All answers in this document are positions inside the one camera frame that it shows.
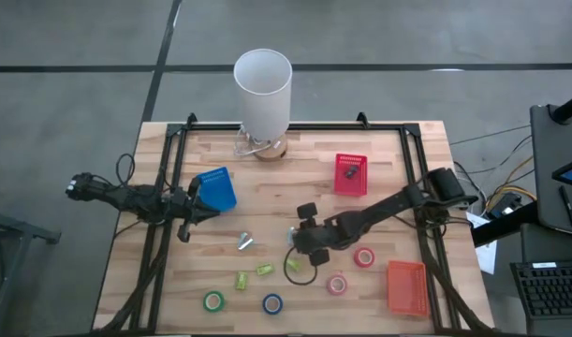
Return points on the dark stapler remover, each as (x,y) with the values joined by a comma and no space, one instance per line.
(351,171)

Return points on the grey side desk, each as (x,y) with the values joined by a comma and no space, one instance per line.
(547,154)

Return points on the small green stapler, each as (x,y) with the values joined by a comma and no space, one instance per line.
(293,265)
(241,280)
(265,269)

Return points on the black pole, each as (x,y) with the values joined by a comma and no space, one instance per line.
(568,108)

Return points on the blue tape roll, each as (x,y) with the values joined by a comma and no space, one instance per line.
(265,304)

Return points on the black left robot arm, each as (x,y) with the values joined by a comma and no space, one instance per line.
(126,196)

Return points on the blue plastic basket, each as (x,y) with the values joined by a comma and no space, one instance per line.
(219,192)

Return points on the red tape roll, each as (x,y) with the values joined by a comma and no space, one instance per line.
(356,257)

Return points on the black power brick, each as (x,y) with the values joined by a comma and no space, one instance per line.
(504,206)

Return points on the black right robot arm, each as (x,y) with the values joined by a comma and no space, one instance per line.
(384,206)

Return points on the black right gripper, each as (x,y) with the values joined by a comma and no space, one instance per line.
(313,234)

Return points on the red plastic basket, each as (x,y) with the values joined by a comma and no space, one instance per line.
(356,188)

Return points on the orange plastic basket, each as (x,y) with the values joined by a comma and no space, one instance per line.
(407,290)

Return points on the black computer keyboard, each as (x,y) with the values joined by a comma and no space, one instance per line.
(552,290)

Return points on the green tape roll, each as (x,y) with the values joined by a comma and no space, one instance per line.
(206,302)

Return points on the black desk beam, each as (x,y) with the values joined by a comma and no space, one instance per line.
(501,225)

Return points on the white shade wooden base lamp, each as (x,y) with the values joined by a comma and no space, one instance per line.
(263,93)

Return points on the pink tape roll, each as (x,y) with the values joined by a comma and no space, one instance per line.
(329,284)

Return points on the white paper sheet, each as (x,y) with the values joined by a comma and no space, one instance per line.
(487,253)

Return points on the grey metal stand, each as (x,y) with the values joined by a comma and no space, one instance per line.
(19,230)

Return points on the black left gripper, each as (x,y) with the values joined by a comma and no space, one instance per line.
(185,210)

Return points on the black pen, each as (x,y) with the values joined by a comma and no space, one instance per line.
(567,206)

